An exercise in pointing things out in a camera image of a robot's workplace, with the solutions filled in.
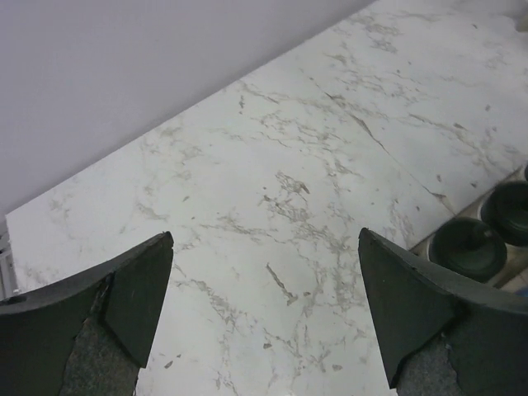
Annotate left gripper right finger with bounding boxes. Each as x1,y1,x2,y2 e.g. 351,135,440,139
358,228,527,396

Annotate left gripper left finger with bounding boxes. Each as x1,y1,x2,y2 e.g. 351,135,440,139
1,232,173,395

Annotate black knob-lid glass jar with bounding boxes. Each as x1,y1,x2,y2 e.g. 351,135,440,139
427,217,507,283

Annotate clear three-slot organizer tray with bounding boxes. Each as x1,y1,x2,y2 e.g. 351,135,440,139
411,164,527,295

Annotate black-lid white jar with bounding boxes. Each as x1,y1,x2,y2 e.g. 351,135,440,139
480,181,527,247

